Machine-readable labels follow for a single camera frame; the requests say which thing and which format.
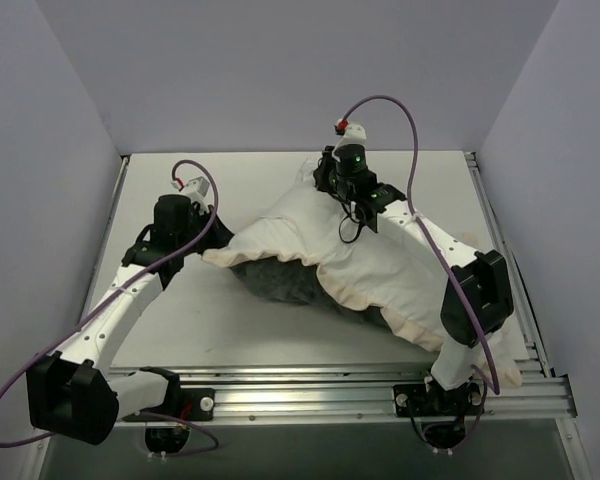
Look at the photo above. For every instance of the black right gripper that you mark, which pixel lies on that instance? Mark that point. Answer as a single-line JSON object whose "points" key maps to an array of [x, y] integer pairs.
{"points": [[323, 175]]}

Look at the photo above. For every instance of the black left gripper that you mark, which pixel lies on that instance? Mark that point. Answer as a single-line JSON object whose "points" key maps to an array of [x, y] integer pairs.
{"points": [[212, 235]]}

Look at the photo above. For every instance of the green and cream pillowcase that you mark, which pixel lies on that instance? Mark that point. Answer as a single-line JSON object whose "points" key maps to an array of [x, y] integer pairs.
{"points": [[300, 229]]}

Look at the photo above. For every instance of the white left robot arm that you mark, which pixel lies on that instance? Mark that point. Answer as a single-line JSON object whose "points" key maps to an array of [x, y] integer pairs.
{"points": [[68, 388]]}

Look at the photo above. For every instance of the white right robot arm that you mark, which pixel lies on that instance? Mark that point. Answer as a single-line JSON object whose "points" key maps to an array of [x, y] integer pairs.
{"points": [[477, 298]]}

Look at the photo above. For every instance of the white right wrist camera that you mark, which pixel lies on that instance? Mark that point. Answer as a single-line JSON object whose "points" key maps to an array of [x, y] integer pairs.
{"points": [[349, 133]]}

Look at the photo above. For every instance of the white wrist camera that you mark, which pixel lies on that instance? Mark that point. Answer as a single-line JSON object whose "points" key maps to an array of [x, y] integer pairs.
{"points": [[349, 133], [196, 189]]}

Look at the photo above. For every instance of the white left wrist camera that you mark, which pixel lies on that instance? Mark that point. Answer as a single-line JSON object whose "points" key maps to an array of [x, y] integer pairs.
{"points": [[196, 189]]}

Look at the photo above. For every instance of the aluminium table edge rail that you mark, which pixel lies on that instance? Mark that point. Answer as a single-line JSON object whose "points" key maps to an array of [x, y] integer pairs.
{"points": [[94, 268]]}

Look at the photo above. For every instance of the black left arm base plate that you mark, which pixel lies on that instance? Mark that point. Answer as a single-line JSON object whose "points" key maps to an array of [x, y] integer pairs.
{"points": [[190, 404]]}

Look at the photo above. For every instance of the aluminium front frame rails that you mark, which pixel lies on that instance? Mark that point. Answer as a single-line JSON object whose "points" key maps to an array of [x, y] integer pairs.
{"points": [[351, 393]]}

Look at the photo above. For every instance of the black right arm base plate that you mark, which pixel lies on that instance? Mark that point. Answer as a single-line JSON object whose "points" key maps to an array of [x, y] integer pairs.
{"points": [[431, 400]]}

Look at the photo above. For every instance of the aluminium right side rail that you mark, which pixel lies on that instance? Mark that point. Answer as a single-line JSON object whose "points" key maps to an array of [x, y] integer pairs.
{"points": [[523, 308]]}

